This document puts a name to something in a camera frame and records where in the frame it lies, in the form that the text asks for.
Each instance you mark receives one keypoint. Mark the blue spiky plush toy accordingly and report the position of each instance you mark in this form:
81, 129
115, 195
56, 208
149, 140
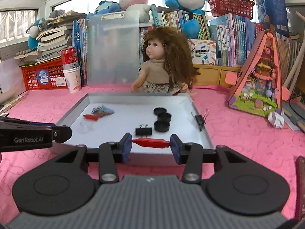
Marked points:
104, 8

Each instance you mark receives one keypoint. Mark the white pipe rack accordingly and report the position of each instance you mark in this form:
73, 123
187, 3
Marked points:
295, 64

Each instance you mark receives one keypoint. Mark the red drink can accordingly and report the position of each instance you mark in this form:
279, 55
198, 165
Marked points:
69, 58

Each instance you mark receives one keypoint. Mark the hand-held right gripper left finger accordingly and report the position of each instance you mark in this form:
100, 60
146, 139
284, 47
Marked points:
126, 148

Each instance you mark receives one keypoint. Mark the row of thin blue books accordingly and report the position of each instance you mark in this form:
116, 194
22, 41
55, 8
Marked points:
79, 52

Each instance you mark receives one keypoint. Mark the yellow plush toy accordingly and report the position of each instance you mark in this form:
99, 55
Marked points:
214, 75

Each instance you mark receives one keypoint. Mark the brown notebook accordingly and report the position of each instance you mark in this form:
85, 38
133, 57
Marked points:
294, 116

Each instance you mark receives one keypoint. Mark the white illustrated carton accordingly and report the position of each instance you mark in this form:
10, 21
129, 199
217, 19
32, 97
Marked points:
203, 52

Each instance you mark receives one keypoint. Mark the large black binder clip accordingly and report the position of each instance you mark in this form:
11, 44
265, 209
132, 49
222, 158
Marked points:
143, 131

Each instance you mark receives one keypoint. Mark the grey shallow cardboard box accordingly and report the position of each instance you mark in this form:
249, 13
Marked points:
124, 114

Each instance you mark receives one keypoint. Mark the red basket with round sticker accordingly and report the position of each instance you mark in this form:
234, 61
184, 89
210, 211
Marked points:
33, 78

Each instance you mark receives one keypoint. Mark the white framed window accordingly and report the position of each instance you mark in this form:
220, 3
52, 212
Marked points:
19, 9

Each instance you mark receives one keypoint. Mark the blue bear toy plate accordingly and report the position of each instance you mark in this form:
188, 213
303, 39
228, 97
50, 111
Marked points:
103, 110

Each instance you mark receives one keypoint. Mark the red basket without sticker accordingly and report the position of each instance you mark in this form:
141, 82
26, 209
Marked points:
231, 6

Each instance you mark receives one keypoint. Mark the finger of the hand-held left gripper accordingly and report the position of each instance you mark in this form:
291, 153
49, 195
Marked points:
26, 124
62, 134

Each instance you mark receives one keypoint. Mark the black round cap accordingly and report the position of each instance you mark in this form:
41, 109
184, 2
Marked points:
165, 117
161, 126
160, 111

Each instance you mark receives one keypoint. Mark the phone in red case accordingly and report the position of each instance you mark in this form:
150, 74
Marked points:
300, 190

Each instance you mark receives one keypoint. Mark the doll with brown curly hair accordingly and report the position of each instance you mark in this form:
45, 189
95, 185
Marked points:
154, 71

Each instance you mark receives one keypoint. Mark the row of colourful books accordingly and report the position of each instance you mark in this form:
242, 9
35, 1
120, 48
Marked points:
233, 40

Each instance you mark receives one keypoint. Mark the pink bunny print towel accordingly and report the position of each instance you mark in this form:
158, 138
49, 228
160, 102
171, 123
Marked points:
238, 136

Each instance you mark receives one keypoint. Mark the white paper cup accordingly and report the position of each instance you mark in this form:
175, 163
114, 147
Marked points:
72, 81

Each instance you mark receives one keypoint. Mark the red plastic clip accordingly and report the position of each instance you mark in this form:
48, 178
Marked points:
90, 117
151, 143

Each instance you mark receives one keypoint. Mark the stack of worn books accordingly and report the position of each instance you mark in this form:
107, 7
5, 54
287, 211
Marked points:
54, 35

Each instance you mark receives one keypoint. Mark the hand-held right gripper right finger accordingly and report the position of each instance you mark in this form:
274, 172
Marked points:
175, 149

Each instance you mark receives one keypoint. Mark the translucent plastic clipboard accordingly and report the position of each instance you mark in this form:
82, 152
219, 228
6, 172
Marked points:
112, 50

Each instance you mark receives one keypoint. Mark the small black binder clip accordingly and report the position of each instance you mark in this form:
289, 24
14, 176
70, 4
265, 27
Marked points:
199, 121

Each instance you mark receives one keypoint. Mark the pink triangular toy house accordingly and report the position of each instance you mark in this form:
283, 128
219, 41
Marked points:
259, 88

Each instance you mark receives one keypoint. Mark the white folded paper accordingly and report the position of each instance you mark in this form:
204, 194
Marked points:
276, 120

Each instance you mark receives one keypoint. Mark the blue carton box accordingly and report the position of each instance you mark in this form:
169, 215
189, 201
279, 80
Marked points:
274, 9

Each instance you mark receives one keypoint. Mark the row of thin brown booklets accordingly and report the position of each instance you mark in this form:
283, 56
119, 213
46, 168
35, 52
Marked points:
289, 57

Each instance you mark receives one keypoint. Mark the small blue white plush toy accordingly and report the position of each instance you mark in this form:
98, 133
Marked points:
33, 40

